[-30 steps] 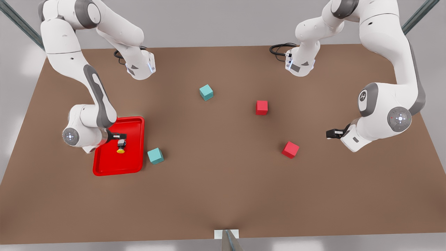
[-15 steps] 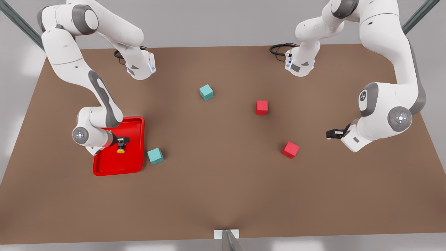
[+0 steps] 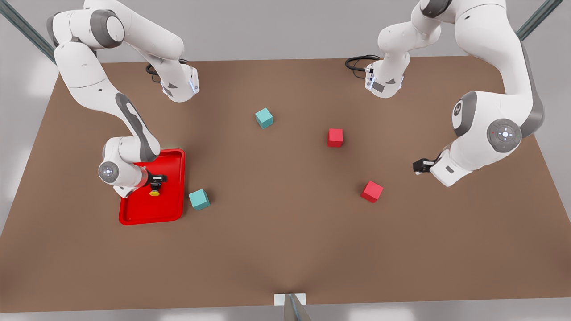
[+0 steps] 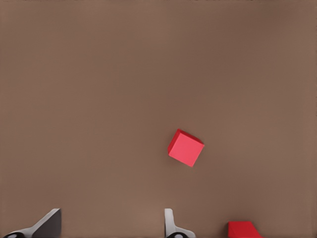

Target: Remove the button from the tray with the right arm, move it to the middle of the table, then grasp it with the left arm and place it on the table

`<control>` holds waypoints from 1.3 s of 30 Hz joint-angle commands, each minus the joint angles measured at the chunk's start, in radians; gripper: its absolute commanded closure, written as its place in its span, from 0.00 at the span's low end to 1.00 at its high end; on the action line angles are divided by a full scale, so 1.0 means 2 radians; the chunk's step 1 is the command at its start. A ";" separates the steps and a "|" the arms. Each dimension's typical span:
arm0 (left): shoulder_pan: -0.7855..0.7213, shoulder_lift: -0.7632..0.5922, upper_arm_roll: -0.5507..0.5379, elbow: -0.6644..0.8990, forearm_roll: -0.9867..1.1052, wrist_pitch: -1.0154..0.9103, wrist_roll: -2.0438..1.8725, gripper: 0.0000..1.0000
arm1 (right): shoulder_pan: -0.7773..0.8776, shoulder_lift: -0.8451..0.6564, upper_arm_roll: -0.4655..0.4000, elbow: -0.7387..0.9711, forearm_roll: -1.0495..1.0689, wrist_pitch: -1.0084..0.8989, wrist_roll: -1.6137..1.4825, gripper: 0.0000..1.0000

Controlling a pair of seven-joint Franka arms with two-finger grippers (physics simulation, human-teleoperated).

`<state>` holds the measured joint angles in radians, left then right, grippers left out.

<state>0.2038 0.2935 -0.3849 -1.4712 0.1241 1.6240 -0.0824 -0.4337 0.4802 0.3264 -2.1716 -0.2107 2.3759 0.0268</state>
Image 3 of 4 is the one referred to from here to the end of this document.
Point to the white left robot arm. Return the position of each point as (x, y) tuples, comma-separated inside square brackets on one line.
[(490, 53)]

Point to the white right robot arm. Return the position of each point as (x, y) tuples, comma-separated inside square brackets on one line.
[(84, 71)]

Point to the red plastic tray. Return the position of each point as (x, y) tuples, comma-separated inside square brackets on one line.
[(167, 200)]

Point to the teal cube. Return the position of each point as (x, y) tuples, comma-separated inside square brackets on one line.
[(199, 199), (264, 118)]

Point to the red cube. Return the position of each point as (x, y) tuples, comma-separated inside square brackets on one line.
[(335, 137), (372, 191)]

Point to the white post foot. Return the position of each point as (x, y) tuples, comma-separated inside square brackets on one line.
[(279, 299)]

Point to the silver frame post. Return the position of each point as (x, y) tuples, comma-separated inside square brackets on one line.
[(26, 29), (539, 18), (295, 310)]

